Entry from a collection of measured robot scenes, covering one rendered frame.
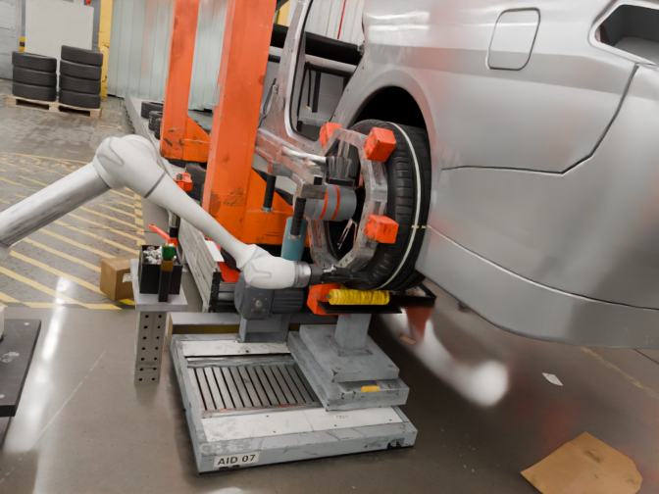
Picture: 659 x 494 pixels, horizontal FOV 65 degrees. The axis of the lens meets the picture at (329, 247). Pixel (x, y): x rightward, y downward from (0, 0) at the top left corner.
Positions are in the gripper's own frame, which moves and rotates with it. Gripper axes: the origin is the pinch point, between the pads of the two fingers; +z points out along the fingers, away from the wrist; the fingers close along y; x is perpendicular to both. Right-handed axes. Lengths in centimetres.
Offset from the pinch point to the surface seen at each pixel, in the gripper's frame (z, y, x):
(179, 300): -58, -26, -1
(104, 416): -80, -56, -34
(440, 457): 39, -27, -63
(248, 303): -25, -53, 8
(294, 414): -15, -38, -41
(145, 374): -65, -66, -18
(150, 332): -65, -53, -4
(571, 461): 95, -17, -71
